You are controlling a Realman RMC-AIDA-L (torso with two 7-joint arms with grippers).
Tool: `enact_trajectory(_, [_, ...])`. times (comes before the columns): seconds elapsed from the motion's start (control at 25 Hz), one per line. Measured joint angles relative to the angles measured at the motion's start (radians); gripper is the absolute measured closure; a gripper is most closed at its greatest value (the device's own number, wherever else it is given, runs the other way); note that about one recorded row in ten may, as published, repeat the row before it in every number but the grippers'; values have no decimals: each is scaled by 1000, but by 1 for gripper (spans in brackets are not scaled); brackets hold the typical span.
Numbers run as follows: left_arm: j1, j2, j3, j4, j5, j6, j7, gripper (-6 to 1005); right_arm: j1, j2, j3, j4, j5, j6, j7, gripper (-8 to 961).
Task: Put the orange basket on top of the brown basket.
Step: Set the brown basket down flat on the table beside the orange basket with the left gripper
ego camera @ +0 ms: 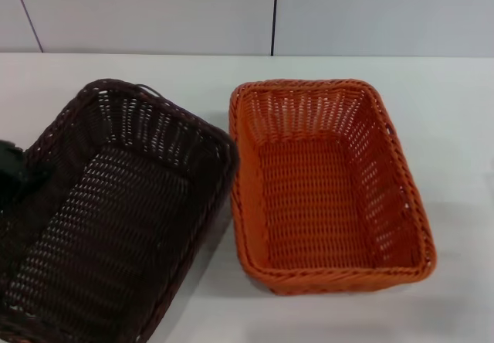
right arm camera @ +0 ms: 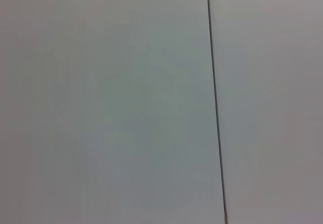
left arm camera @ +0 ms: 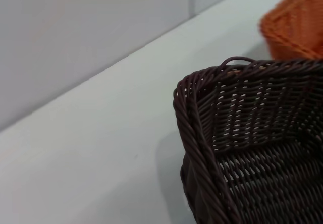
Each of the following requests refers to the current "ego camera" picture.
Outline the orange woven basket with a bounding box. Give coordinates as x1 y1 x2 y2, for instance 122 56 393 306
229 78 438 297

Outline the dark brown woven basket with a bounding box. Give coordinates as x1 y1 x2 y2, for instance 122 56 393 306
0 78 240 343

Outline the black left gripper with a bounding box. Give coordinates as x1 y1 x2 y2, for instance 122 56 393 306
0 138 55 215

